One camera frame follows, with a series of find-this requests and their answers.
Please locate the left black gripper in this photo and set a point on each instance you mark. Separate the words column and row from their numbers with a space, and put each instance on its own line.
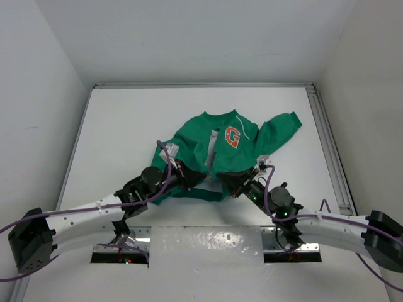
column 187, row 177

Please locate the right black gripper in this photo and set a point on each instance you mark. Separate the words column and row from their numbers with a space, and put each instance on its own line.
column 234, row 181

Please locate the green zip-up jacket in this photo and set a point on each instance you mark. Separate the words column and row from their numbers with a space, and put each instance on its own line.
column 228, row 142

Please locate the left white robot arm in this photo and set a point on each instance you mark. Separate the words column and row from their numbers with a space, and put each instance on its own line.
column 40, row 236

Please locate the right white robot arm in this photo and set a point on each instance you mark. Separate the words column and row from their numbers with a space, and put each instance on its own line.
column 376, row 236

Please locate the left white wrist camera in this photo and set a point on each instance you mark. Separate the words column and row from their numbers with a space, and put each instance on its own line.
column 169, row 152

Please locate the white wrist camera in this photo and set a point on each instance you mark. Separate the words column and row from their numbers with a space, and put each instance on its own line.
column 169, row 152
column 263, row 162

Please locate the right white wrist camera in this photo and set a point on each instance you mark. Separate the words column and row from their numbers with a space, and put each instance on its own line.
column 263, row 162

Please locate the metal base plate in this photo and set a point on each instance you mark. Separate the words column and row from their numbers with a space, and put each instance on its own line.
column 273, row 241

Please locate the aluminium frame rail right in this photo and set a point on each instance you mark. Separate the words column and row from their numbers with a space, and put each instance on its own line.
column 340, row 185

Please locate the aluminium frame rail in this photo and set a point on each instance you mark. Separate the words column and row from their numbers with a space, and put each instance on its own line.
column 340, row 185
column 149, row 85

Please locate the aluminium frame rail back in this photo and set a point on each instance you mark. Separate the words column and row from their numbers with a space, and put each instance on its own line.
column 149, row 85

